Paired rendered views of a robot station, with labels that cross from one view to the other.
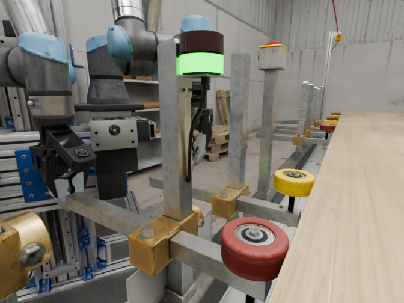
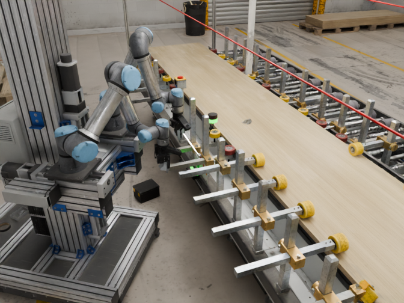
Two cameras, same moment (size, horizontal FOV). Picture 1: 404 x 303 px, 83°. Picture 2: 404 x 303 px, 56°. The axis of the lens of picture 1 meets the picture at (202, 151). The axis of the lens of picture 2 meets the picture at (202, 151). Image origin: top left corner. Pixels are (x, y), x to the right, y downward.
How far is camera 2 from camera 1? 224 cm
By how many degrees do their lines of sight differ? 50
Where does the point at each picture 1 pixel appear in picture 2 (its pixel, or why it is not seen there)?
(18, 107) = not seen: hidden behind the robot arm
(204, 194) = (186, 149)
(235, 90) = (192, 110)
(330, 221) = (234, 140)
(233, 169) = (193, 136)
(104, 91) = (121, 122)
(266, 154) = not seen: hidden behind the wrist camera
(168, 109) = (206, 130)
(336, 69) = not seen: outside the picture
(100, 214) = (187, 164)
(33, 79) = (166, 134)
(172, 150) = (207, 139)
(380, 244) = (242, 140)
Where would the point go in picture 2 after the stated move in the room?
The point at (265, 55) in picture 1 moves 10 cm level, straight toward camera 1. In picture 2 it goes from (180, 83) to (188, 87)
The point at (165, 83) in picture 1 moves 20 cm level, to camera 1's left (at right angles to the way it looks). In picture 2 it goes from (205, 125) to (185, 137)
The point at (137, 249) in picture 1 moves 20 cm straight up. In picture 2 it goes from (210, 162) to (210, 134)
